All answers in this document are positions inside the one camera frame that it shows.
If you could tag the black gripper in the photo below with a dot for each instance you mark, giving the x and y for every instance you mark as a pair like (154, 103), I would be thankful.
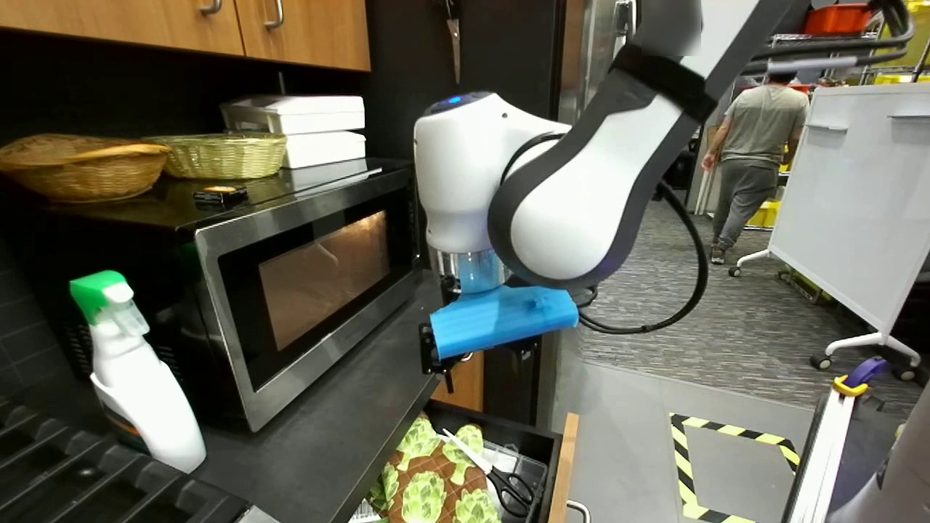
(429, 349)

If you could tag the yellow storage bins row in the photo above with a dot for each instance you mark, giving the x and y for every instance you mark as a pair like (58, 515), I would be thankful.
(764, 217)

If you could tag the black gas stove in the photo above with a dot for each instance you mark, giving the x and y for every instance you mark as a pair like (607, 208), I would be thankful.
(77, 475)

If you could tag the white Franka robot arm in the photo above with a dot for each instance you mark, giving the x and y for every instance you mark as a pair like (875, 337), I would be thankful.
(561, 194)

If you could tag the thin hanging metal object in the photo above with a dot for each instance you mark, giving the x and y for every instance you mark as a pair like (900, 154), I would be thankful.
(455, 38)

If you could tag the orange storage bin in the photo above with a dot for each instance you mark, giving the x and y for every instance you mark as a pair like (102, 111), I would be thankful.
(839, 18)

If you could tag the brown wicker basket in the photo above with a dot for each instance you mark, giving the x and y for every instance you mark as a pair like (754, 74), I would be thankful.
(81, 169)

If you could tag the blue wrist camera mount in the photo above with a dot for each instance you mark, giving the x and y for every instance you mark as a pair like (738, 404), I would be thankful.
(497, 320)

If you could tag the white spray bottle green nozzle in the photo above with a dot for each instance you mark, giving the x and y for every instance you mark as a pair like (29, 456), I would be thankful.
(147, 397)

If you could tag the green brown patterned oven mitt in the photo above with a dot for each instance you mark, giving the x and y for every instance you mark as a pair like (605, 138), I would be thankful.
(417, 483)

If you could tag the closed wooden drawer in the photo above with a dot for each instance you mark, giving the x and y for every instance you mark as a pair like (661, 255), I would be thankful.
(468, 387)

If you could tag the stainless steel microwave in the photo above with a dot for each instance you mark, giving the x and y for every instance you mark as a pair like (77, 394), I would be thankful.
(321, 281)

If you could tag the white rolling whiteboard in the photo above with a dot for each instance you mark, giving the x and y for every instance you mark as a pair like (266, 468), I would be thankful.
(852, 194)

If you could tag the open wooden drawer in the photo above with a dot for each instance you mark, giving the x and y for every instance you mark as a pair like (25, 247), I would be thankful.
(567, 467)

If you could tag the white metal rail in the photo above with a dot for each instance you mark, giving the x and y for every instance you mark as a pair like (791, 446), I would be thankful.
(817, 467)

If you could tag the person in grey clothes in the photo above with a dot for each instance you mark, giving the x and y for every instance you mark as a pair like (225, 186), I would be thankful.
(751, 147)

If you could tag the brown wooden upper cabinet door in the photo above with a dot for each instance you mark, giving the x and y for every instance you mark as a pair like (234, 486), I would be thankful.
(310, 34)
(116, 18)

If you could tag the purple yellow clamp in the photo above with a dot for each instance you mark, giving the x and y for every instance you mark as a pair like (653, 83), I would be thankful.
(857, 378)

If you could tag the yellow black hazard tape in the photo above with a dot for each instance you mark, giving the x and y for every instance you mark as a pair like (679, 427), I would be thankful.
(684, 467)

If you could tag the yellow green wicker basket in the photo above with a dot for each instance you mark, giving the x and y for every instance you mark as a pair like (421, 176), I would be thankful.
(227, 157)

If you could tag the white flat box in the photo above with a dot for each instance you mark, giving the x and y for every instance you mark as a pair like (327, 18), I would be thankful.
(328, 148)
(310, 115)

